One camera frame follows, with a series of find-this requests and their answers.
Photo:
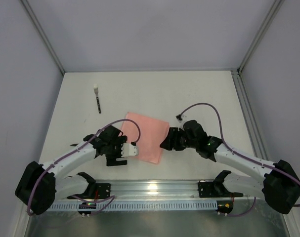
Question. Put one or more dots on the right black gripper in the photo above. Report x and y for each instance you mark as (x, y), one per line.
(174, 138)

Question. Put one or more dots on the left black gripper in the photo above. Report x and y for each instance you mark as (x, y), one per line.
(115, 160)

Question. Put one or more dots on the pink cloth napkin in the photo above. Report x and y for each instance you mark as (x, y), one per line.
(152, 133)

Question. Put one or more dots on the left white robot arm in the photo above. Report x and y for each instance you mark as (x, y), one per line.
(42, 184)

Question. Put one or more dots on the left small controller board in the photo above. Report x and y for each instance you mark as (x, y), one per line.
(85, 209)

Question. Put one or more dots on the small controller board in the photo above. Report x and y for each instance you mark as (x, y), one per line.
(85, 209)
(224, 208)

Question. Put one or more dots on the right small controller board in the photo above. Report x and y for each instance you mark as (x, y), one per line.
(224, 208)

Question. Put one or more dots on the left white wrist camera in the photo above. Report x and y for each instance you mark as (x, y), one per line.
(129, 150)

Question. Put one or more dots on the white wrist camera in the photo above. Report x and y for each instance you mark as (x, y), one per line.
(129, 150)
(182, 119)

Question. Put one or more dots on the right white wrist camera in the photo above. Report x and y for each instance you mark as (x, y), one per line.
(182, 119)

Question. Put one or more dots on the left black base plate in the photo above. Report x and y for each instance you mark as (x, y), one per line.
(102, 190)

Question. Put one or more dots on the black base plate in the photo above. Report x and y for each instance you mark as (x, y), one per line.
(215, 189)
(102, 190)

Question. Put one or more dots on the front aluminium rail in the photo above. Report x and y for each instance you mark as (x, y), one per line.
(164, 189)

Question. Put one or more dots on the aluminium rail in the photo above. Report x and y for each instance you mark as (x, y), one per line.
(258, 142)
(164, 189)

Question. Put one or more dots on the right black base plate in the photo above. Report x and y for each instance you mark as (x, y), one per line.
(215, 189)

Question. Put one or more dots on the right side aluminium rail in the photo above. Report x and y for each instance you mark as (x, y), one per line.
(258, 142)

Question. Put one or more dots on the slotted cable duct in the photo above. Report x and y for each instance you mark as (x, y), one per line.
(157, 205)

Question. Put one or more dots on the right corner aluminium post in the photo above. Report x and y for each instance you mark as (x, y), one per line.
(267, 21)

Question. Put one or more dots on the corner aluminium post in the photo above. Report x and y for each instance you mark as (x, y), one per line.
(41, 32)
(267, 21)

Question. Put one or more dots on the left corner aluminium post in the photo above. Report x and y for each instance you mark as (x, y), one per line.
(41, 32)

